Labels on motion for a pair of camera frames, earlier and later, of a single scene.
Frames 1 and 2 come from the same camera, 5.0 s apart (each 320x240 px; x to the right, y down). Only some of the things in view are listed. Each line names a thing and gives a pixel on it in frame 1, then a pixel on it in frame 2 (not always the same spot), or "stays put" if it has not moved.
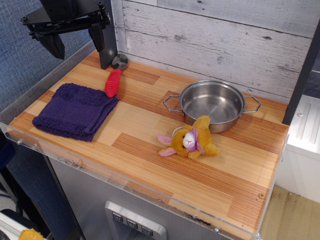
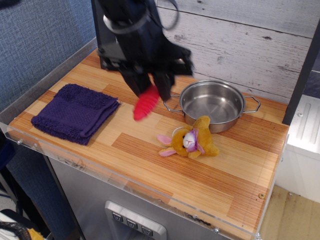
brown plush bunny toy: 191,140 stays put
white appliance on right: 298,170 stays put
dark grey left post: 109,53 stays put
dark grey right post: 310,59 stays put
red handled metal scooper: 119,61 to 145,103
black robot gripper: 57,16 to 138,46
